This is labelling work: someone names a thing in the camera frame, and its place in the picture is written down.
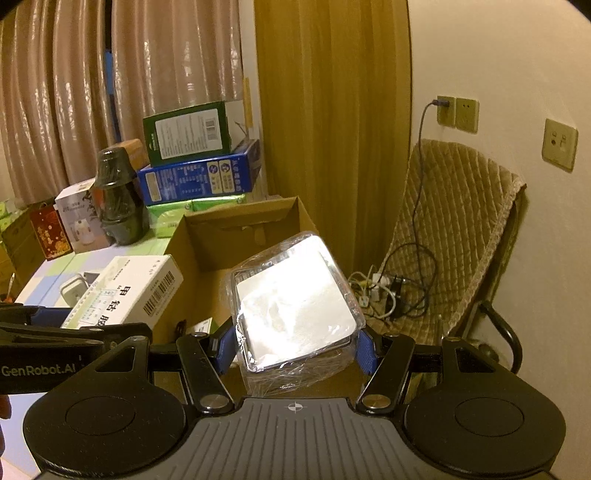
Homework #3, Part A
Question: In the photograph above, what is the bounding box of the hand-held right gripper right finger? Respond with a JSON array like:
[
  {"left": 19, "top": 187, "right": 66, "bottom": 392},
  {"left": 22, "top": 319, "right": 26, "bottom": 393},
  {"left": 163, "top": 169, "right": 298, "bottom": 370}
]
[{"left": 355, "top": 325, "right": 509, "bottom": 417}]

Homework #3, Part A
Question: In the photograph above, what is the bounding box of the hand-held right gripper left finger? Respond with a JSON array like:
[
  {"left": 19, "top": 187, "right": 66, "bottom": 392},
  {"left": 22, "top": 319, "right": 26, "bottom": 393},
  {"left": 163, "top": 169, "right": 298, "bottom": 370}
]
[{"left": 95, "top": 318, "right": 242, "bottom": 415}]

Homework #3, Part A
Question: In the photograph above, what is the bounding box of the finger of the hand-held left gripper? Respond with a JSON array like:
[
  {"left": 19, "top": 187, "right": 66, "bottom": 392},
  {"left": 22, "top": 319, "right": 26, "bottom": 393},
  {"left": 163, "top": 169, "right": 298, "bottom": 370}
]
[
  {"left": 0, "top": 302, "right": 72, "bottom": 329},
  {"left": 0, "top": 322, "right": 154, "bottom": 355}
]

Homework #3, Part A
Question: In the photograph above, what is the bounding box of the white medicine box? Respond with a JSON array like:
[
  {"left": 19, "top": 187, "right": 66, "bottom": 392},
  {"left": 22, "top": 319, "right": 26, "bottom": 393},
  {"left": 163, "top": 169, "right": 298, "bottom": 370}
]
[{"left": 60, "top": 255, "right": 184, "bottom": 333}]

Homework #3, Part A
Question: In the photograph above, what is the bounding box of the clear plastic box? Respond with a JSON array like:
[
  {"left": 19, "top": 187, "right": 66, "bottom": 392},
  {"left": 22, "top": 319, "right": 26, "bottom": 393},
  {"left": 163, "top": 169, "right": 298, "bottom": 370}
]
[{"left": 226, "top": 233, "right": 369, "bottom": 398}]

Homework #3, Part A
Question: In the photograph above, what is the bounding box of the white charger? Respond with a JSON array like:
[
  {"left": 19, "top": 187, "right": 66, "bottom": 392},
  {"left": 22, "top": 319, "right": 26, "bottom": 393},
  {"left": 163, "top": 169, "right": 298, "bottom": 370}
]
[{"left": 60, "top": 274, "right": 89, "bottom": 306}]

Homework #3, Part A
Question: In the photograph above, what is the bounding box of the white power strip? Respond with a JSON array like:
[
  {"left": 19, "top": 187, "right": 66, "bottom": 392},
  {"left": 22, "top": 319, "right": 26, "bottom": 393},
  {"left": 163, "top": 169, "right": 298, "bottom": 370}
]
[{"left": 348, "top": 270, "right": 393, "bottom": 319}]

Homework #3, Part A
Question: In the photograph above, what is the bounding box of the red gift box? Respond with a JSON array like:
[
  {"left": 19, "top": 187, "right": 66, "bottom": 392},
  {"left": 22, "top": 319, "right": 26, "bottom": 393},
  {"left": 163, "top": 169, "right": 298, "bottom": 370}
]
[{"left": 30, "top": 205, "right": 75, "bottom": 261}]

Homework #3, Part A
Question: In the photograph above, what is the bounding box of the white appliance box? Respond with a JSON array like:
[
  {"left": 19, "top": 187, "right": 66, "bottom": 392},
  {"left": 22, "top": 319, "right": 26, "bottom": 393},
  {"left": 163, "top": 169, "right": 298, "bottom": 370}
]
[{"left": 54, "top": 178, "right": 116, "bottom": 254}]

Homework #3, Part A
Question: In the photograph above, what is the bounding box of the stack of green tissue packs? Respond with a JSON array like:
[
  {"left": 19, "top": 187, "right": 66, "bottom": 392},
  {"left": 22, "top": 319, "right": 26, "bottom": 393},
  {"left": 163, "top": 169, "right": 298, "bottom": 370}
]
[{"left": 0, "top": 198, "right": 29, "bottom": 232}]

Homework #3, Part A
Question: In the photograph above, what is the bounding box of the green tissue pack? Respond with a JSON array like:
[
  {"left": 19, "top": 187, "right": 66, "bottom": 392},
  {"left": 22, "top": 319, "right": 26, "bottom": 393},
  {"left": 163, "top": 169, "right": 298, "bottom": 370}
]
[{"left": 148, "top": 191, "right": 247, "bottom": 238}]

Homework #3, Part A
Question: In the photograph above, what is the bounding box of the dark green wrapped jar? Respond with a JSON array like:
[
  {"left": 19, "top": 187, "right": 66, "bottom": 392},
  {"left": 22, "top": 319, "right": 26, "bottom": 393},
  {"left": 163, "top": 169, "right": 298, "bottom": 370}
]
[{"left": 90, "top": 147, "right": 151, "bottom": 246}]

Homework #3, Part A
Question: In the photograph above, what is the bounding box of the blue carton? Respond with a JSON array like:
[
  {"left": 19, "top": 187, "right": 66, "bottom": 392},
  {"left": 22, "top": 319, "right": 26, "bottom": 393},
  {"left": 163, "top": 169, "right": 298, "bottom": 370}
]
[{"left": 137, "top": 138, "right": 260, "bottom": 207}]

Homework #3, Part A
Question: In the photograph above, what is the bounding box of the quilted chair cover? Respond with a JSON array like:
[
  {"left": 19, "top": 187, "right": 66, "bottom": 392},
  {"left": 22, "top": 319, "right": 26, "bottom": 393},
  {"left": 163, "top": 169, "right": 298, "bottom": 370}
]
[{"left": 374, "top": 138, "right": 528, "bottom": 329}]

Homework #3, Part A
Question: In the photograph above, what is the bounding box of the brown cardboard carton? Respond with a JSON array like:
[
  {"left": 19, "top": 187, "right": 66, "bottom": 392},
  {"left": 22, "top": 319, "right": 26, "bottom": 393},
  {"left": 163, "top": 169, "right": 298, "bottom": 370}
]
[{"left": 113, "top": 138, "right": 151, "bottom": 178}]

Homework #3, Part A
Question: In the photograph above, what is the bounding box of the green carton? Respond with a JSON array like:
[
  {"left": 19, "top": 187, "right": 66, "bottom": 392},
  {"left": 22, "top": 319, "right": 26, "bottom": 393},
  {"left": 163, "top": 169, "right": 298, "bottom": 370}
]
[{"left": 142, "top": 100, "right": 232, "bottom": 168}]

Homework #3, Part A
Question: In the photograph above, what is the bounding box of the beige curtain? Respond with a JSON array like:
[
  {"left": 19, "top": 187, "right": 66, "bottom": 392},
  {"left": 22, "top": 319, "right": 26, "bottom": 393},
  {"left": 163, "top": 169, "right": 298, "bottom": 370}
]
[{"left": 0, "top": 0, "right": 256, "bottom": 210}]

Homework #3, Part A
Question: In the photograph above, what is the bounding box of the golden curtain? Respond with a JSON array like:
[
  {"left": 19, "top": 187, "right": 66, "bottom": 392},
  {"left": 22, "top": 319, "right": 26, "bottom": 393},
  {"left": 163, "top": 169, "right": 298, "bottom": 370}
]
[{"left": 254, "top": 0, "right": 413, "bottom": 278}]

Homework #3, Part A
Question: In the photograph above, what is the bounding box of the black frame chair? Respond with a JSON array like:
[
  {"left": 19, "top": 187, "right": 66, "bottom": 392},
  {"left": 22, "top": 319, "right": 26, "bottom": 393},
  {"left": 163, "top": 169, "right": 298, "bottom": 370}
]
[{"left": 360, "top": 185, "right": 529, "bottom": 376}]

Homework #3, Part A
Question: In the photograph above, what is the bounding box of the grey charging cable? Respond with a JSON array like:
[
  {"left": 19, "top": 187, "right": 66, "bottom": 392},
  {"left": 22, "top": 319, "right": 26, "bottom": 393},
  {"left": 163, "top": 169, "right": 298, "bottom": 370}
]
[{"left": 379, "top": 98, "right": 451, "bottom": 319}]

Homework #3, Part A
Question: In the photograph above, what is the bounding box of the double wall socket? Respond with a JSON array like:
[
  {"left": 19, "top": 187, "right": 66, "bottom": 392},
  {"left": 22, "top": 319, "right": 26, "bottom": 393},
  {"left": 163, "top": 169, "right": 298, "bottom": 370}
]
[{"left": 436, "top": 96, "right": 480, "bottom": 134}]

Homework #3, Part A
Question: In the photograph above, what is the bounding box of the single wall socket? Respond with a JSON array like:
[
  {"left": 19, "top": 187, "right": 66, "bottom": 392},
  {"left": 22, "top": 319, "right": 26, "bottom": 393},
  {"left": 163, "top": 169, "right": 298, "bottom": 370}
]
[{"left": 542, "top": 119, "right": 579, "bottom": 170}]

